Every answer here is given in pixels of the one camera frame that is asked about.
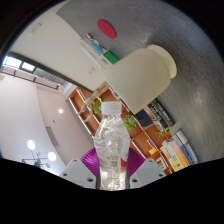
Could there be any clear plastic water bottle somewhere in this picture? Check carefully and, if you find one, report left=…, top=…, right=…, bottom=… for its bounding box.
left=93, top=100, right=131, bottom=191

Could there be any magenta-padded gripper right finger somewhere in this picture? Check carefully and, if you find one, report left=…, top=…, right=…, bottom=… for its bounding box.
left=126, top=147, right=167, bottom=190

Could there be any grey curtain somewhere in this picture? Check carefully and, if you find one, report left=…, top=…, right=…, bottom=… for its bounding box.
left=0, top=64, right=68, bottom=91

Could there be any cream plastic cup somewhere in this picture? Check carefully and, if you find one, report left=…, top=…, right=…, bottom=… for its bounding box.
left=102, top=44, right=178, bottom=115

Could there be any stack of colourful books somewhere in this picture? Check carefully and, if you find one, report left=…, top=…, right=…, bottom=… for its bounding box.
left=159, top=129, right=200, bottom=173

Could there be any small green-white box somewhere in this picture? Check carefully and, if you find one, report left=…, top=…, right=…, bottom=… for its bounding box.
left=102, top=49, right=120, bottom=65

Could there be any flat round red coaster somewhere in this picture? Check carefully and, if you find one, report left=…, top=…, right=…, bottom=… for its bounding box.
left=96, top=18, right=117, bottom=40

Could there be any ceiling air vent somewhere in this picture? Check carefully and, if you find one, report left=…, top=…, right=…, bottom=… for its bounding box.
left=44, top=126, right=61, bottom=148

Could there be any multi-bulb ceiling lamp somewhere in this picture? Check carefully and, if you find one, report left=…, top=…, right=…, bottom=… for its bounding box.
left=21, top=139, right=58, bottom=171

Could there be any wooden shelf unit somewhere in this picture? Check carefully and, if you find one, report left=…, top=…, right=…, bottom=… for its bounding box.
left=68, top=86, right=174, bottom=176

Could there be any black chair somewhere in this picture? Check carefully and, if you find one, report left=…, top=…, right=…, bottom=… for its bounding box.
left=134, top=109, right=154, bottom=128

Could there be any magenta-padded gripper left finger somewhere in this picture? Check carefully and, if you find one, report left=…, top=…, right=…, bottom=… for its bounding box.
left=59, top=147, right=99, bottom=190

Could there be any window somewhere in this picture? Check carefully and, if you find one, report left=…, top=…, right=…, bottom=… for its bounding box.
left=1, top=54, right=37, bottom=73

